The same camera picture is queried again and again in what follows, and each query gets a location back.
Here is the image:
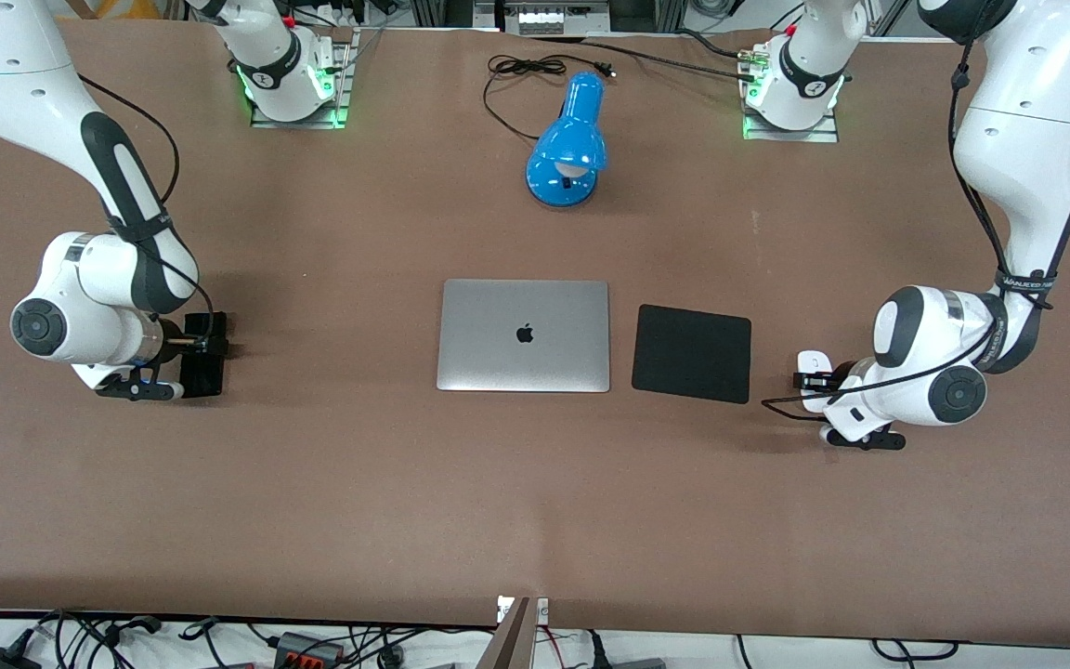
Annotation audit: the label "white computer mouse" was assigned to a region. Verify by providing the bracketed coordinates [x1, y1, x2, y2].
[797, 350, 840, 414]

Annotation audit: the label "silver closed laptop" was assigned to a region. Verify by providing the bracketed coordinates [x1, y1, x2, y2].
[436, 279, 611, 393]

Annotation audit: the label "grey power strip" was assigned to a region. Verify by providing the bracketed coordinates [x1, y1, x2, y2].
[502, 0, 611, 36]

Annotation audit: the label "black mouse pad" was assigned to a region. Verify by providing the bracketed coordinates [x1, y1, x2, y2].
[632, 304, 752, 405]

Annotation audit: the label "looped black floor cable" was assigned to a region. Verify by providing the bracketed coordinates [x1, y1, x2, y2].
[872, 638, 959, 663]

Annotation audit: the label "black smartphone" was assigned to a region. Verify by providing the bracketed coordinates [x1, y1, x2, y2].
[178, 312, 228, 400]

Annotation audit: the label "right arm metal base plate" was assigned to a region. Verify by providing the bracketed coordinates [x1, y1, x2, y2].
[250, 28, 352, 129]

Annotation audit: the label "tangled black floor cables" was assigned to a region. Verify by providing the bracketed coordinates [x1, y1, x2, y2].
[0, 609, 220, 669]

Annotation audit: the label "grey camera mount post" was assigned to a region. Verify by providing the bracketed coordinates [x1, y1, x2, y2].
[477, 596, 550, 669]

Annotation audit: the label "black box with red buttons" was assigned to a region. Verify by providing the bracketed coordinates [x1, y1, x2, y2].
[275, 632, 346, 669]

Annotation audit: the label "black cable to arm base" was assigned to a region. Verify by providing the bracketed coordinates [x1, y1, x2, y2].
[535, 33, 770, 83]

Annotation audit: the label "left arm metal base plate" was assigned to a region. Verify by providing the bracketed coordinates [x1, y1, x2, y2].
[742, 56, 841, 143]

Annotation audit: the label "black lamp power cord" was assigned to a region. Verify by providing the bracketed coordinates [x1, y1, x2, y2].
[482, 54, 617, 142]

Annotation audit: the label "blue desk lamp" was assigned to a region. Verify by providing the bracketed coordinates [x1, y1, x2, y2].
[526, 72, 608, 208]

